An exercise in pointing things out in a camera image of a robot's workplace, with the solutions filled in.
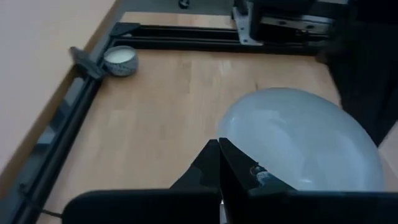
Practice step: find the dark grey clamp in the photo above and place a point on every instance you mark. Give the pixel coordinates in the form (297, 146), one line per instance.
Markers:
(87, 63)

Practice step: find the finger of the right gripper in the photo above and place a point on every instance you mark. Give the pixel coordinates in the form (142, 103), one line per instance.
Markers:
(370, 93)

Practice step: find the silver corner bracket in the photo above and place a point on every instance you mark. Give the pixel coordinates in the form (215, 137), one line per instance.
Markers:
(244, 28)

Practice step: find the black caster wheel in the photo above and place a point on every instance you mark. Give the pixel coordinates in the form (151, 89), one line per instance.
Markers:
(184, 3)

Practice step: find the black aluminium table frame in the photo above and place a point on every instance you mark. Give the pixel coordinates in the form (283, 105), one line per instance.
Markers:
(186, 39)

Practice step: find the large wooden desk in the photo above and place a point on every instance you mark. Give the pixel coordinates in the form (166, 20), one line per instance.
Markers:
(37, 62)

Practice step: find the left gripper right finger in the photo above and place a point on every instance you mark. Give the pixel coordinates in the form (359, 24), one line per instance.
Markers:
(280, 208)

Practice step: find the white flood lightbulb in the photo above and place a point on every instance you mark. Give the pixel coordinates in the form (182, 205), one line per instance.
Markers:
(304, 140)

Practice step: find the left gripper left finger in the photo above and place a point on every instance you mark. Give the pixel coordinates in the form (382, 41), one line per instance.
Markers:
(155, 208)

